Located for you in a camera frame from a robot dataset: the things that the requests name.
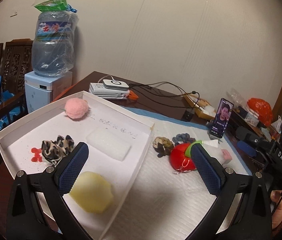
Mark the light blue water dispenser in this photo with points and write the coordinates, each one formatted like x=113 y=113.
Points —
x=41 y=90

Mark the pale yellow sponge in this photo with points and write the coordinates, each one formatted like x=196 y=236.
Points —
x=92 y=192

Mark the white cardboard tray box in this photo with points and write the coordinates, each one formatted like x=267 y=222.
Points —
x=46 y=123

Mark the green snack bag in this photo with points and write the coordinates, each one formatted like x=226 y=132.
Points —
x=53 y=5

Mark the pink fluffy pompom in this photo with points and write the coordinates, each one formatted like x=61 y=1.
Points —
x=76 y=108

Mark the white power bank stack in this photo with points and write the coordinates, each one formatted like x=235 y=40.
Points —
x=98 y=89

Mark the white wireless charger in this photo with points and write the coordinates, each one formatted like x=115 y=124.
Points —
x=115 y=84

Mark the red plastic bag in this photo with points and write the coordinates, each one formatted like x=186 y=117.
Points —
x=263 y=109

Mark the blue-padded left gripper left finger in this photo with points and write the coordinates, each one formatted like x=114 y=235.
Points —
x=70 y=167

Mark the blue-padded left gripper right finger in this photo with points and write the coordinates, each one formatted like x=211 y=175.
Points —
x=209 y=169

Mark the person's right hand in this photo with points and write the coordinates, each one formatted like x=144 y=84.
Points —
x=276 y=197

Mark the white quilted table pad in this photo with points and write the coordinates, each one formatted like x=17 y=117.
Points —
x=161 y=204

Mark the black power adapter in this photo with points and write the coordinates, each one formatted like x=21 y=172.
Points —
x=188 y=115

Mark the white cloth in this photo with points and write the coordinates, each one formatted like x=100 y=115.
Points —
x=213 y=150

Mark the yellow cardboard box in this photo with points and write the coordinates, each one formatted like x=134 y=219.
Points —
x=201 y=107

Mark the white foam sponge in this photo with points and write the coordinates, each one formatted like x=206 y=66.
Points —
x=108 y=143

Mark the red plush apple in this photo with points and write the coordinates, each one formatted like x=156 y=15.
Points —
x=179 y=161

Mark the dark carved wooden chair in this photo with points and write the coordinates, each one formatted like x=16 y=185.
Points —
x=16 y=63

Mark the smartphone on stand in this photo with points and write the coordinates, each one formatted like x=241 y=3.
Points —
x=221 y=119

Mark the blue water jug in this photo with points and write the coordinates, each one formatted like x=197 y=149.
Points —
x=53 y=46

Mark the leopard print scrunchie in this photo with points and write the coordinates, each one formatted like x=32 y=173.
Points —
x=54 y=151

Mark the blue purple braided scrunchie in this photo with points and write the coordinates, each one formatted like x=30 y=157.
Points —
x=183 y=138

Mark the pink sponge block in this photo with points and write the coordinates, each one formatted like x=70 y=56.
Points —
x=226 y=156

